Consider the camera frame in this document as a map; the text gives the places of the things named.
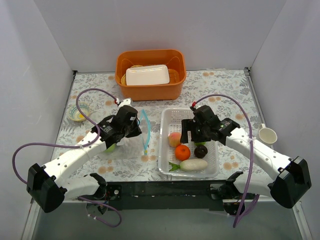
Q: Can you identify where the peach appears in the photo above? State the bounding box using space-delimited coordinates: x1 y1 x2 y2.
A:
168 132 181 148

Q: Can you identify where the clear zip top bag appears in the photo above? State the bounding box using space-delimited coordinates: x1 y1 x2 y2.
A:
109 109 151 160

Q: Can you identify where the green apple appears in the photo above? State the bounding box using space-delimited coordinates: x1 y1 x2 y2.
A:
104 143 117 153

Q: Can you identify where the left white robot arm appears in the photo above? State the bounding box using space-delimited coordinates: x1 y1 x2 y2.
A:
26 105 142 213

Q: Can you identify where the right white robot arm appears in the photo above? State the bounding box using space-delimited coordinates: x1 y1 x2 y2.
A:
180 105 312 209

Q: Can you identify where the green lime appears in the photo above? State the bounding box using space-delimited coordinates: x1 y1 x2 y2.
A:
194 141 206 146

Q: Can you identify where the dark purple mangosteen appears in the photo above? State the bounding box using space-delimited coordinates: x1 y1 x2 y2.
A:
193 144 208 159

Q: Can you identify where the white plastic basket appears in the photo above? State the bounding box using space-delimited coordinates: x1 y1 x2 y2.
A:
157 107 219 179

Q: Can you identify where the orange tangerine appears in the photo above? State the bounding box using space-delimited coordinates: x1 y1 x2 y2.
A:
174 144 191 161

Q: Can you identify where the white radish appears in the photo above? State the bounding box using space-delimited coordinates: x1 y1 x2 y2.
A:
168 158 208 172

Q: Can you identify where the floral table mat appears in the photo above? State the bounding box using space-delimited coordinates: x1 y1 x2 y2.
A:
67 69 262 182

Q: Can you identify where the yellow plate in tub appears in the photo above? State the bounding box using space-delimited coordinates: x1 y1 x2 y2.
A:
120 65 141 86

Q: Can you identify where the white cup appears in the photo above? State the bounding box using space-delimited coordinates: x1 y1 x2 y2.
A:
256 123 278 146

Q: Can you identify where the patterned small bowl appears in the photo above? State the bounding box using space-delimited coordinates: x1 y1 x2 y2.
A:
68 102 91 122

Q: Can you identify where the orange plastic tub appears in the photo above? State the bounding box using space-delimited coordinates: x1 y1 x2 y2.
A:
115 49 187 101

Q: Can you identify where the white rectangular dish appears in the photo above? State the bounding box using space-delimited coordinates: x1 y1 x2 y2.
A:
125 64 170 86

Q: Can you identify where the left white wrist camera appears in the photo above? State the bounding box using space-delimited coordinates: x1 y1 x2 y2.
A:
118 98 132 108

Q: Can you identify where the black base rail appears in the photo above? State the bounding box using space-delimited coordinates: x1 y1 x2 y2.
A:
84 178 251 211

